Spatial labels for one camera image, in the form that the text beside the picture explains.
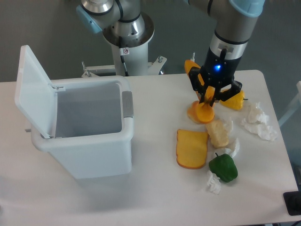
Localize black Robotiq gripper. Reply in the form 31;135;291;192
189;48;242;106

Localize long orange bread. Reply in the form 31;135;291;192
184;60;215;124

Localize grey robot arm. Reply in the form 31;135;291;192
76;0;264;105

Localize round knotted bread roll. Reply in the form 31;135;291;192
186;101;201;124

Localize pale yellow bread piece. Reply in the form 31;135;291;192
206;120;229;149

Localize crumpled tissue under bread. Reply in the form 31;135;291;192
214;118;240;158

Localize white trash can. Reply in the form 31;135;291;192
15;45;134;179

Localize yellow bell pepper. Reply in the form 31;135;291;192
219;90;247;110

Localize large crumpled white tissue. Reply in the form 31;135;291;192
240;102;277;141

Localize orange toast slice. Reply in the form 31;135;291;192
176;129;208;170

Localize green bell pepper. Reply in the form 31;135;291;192
209;153;238;183

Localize small crumpled white tissue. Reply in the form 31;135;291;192
207;170;221;195

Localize black device at edge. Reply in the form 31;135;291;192
283;191;301;216

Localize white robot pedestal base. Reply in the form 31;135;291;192
79;11;167;76

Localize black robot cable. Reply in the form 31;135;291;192
119;36;129;77

